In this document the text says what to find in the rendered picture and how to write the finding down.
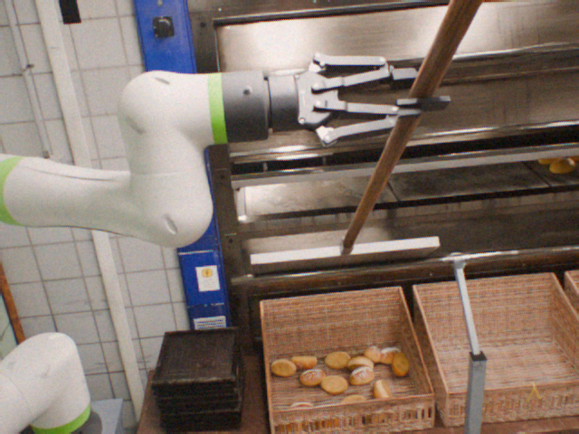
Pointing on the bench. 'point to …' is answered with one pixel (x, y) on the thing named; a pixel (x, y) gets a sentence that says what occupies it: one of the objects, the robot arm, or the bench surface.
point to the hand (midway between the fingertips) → (419, 92)
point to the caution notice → (208, 278)
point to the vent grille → (210, 323)
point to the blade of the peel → (308, 259)
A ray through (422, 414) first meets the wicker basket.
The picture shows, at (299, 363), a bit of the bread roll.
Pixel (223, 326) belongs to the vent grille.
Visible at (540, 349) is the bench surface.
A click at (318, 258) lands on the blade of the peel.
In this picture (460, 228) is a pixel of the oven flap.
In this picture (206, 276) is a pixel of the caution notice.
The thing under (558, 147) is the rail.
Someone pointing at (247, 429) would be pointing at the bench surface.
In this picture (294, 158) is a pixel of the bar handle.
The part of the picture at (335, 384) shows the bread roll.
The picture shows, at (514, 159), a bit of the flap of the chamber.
